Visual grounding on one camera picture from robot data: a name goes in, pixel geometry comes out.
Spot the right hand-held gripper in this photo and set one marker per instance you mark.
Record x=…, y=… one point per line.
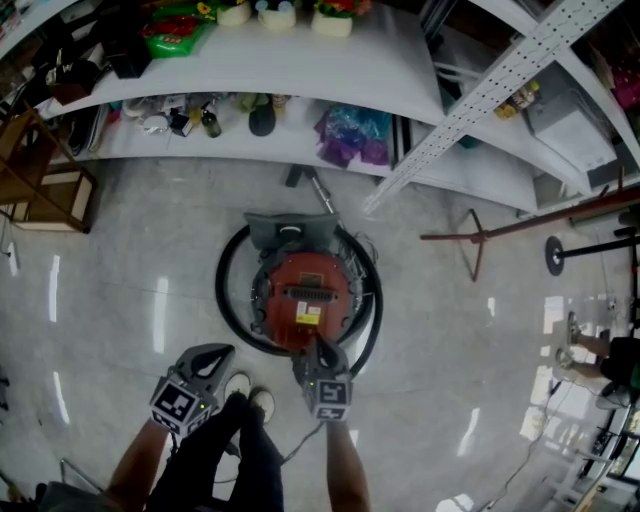
x=332, y=395

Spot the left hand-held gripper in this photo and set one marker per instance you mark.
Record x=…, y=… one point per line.
x=175, y=405

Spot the red vacuum cleaner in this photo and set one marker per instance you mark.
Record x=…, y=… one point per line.
x=285, y=310

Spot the person's right forearm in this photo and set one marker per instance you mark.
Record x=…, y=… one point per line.
x=347, y=470

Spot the person's left forearm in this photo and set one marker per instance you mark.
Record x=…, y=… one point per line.
x=137, y=470

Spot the person's left white shoe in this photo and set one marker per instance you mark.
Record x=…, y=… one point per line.
x=236, y=385

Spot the person's white shoe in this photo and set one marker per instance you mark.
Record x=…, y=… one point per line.
x=236, y=385
x=263, y=402

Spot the person's right white shoe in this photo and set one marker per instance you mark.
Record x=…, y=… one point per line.
x=263, y=402

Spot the person's black trousers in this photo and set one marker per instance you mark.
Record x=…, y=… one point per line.
x=250, y=460

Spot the wooden shelf cart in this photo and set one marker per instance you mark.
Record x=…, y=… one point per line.
x=60, y=200

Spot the white power strip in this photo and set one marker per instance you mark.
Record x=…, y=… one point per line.
x=13, y=259

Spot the heap of purple teal bags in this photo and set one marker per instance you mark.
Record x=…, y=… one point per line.
x=350, y=135

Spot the dark glass bottle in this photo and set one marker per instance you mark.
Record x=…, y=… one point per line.
x=212, y=125

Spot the black oval brush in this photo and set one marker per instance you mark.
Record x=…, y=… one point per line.
x=262, y=120

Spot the black metal coat rack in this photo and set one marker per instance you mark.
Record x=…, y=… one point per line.
x=554, y=255

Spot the brown wooden coat rack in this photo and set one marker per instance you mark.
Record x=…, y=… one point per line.
x=550, y=217

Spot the white metal shelving unit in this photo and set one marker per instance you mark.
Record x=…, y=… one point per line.
x=350, y=65

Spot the dark brown open box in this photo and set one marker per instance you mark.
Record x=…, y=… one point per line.
x=72, y=87

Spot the black square box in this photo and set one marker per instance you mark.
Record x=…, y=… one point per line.
x=129, y=62

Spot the yellow drink bottle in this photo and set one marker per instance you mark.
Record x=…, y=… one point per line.
x=520, y=97

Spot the green snack bag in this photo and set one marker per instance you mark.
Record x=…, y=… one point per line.
x=175, y=40

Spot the red flower pot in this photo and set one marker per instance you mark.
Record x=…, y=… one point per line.
x=332, y=24

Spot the grey hanging hat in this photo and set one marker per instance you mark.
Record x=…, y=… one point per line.
x=630, y=217

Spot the white microwave oven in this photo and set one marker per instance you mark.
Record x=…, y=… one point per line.
x=575, y=130

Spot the blue flower pot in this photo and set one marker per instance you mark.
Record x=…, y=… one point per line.
x=276, y=17

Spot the sunflower pot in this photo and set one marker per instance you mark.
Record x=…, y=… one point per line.
x=232, y=14

